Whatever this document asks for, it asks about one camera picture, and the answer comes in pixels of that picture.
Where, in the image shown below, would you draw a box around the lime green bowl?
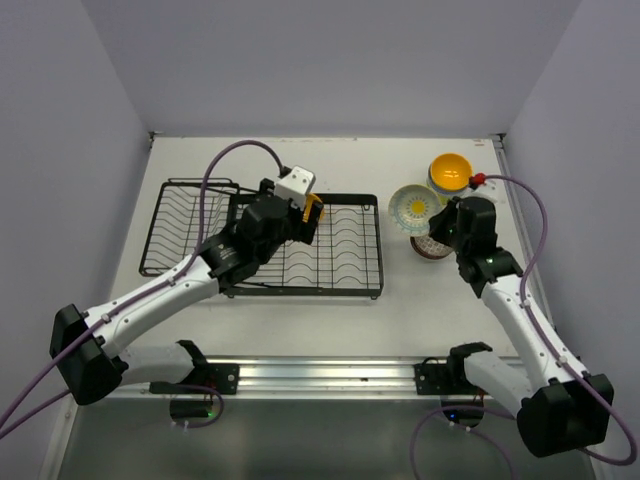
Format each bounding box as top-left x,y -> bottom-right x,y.
427,180 -> 468,205

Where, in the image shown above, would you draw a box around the blue zigzag patterned bowl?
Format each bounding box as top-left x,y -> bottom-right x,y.
410,237 -> 452,260

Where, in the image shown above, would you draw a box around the brown diamond patterned bowl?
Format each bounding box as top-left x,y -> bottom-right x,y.
415,235 -> 453,252

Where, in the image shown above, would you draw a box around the yellow ribbed bowl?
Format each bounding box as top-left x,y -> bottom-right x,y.
303,193 -> 324,223

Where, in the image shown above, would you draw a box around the pale teal textured bowl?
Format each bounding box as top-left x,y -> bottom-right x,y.
417,250 -> 450,261

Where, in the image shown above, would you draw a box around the yellow teal patterned bowl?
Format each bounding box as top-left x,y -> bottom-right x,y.
388,184 -> 443,237

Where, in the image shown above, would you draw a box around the blue glossy bowl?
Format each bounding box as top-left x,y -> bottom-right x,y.
428,168 -> 469,197

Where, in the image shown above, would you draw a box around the smooth yellow bowl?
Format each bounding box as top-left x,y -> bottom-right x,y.
429,153 -> 473,194

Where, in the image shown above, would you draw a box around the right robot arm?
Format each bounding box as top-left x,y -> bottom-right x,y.
429,197 -> 614,457

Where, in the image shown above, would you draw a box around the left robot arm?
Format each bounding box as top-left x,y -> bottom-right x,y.
50,167 -> 323,405

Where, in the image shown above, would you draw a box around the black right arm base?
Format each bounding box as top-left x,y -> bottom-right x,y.
413,342 -> 493,429

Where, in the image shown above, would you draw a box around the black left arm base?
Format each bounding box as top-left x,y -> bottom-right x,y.
149,340 -> 240,430

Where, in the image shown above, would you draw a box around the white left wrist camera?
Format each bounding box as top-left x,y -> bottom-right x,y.
274,166 -> 316,210

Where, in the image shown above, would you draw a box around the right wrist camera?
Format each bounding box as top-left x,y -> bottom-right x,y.
466,173 -> 500,204

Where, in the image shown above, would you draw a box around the black wire dish rack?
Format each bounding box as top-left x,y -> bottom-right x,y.
139,178 -> 384,300

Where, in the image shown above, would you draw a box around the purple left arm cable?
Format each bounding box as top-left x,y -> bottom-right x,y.
0,140 -> 286,436

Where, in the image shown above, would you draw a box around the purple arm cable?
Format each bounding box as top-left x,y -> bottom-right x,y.
409,173 -> 639,480
0,140 -> 286,436

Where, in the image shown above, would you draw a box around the aluminium mounting rail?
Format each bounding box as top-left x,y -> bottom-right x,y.
99,355 -> 506,401

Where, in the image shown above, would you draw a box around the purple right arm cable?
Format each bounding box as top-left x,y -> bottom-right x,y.
409,173 -> 639,480

